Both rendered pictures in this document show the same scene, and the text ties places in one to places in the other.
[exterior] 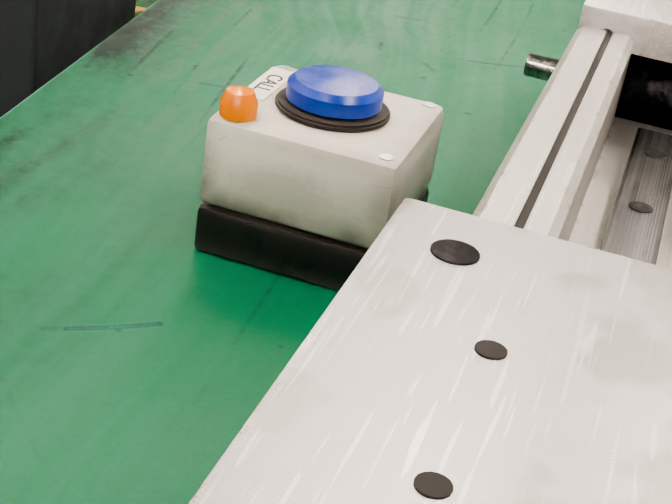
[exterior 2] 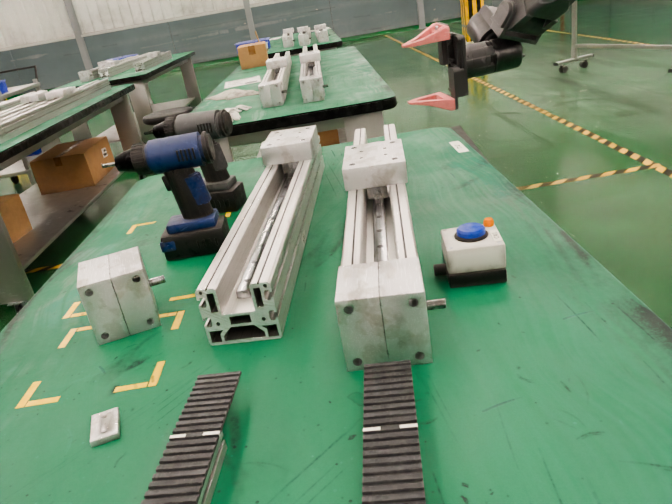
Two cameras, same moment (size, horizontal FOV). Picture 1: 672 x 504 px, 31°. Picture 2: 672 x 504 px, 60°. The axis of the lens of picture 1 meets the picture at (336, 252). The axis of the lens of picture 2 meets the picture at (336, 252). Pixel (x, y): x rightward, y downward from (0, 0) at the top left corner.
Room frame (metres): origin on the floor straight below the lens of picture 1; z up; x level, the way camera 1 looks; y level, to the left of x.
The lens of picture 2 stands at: (1.20, -0.27, 1.18)
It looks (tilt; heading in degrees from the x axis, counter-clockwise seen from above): 24 degrees down; 173
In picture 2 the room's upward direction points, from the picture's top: 10 degrees counter-clockwise
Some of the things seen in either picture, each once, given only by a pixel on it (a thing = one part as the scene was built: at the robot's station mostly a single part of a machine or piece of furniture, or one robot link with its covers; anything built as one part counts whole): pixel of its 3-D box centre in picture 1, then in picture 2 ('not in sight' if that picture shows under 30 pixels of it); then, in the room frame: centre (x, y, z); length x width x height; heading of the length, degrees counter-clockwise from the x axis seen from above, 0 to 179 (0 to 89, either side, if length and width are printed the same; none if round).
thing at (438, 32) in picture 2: not in sight; (429, 49); (0.19, 0.07, 1.07); 0.09 x 0.07 x 0.07; 90
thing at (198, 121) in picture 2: not in sight; (195, 163); (-0.10, -0.39, 0.89); 0.20 x 0.08 x 0.22; 69
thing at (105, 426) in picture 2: not in sight; (105, 426); (0.63, -0.49, 0.78); 0.05 x 0.03 x 0.01; 9
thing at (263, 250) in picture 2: not in sight; (281, 208); (0.13, -0.23, 0.82); 0.80 x 0.10 x 0.09; 166
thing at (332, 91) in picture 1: (333, 101); (471, 233); (0.47, 0.01, 0.84); 0.04 x 0.04 x 0.02
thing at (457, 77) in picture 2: not in sight; (432, 89); (0.19, 0.07, 1.00); 0.09 x 0.07 x 0.07; 90
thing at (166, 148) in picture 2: not in sight; (169, 198); (0.13, -0.43, 0.89); 0.20 x 0.08 x 0.22; 84
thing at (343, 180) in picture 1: (341, 177); (466, 254); (0.47, 0.00, 0.81); 0.10 x 0.08 x 0.06; 76
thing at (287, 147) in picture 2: not in sight; (292, 150); (-0.12, -0.17, 0.87); 0.16 x 0.11 x 0.07; 166
